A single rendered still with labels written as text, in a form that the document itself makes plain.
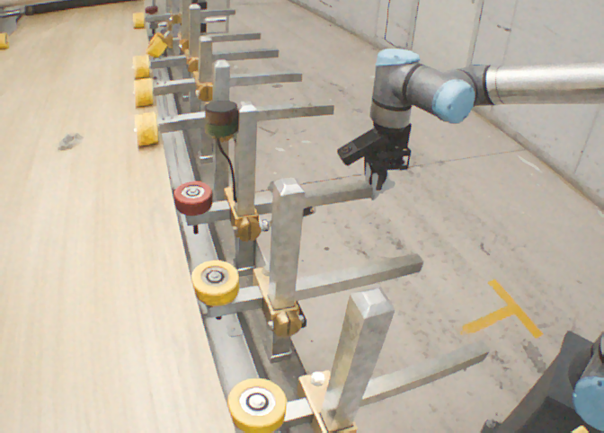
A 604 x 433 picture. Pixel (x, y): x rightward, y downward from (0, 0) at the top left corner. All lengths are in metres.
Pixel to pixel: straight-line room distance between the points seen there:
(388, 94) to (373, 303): 0.60
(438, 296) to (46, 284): 1.70
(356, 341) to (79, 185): 0.76
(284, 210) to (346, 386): 0.26
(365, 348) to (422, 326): 1.50
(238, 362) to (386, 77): 0.67
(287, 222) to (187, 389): 0.28
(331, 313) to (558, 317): 1.13
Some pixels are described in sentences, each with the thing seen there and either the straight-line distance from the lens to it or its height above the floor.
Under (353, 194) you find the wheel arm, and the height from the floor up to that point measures 0.85.
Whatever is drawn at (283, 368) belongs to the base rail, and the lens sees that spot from 0.91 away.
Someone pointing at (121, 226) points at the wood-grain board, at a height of 0.90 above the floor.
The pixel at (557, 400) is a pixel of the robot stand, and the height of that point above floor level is 0.60.
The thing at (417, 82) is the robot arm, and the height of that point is 1.16.
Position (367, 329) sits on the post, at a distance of 0.46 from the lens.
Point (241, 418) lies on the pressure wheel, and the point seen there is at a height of 0.91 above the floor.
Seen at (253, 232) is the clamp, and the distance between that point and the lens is 0.96.
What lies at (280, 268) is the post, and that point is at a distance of 0.72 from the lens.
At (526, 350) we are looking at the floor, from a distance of 2.09.
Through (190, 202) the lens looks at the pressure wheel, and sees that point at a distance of 0.94.
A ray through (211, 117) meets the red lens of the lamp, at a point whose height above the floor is 1.10.
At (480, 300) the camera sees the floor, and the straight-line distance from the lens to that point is 2.19.
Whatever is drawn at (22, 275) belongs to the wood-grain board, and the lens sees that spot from 0.88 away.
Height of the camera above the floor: 1.46
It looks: 36 degrees down
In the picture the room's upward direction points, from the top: 6 degrees clockwise
